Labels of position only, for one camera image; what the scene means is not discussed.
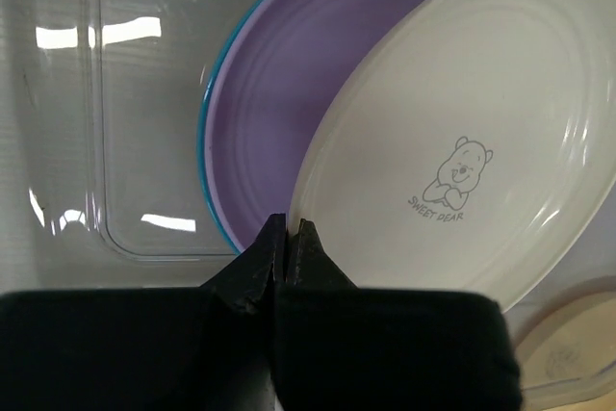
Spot purple plastic plate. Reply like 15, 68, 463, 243
207, 0, 424, 252

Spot cream plastic plate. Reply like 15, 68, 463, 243
288, 0, 615, 309

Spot orange plastic plate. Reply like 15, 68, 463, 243
514, 276, 615, 389

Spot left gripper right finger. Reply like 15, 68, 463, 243
273, 220, 523, 410

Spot clear plastic bin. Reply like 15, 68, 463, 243
0, 0, 616, 393

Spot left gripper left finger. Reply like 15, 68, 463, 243
1, 214, 286, 410

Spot white watermelon pattern plate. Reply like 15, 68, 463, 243
195, 0, 265, 256

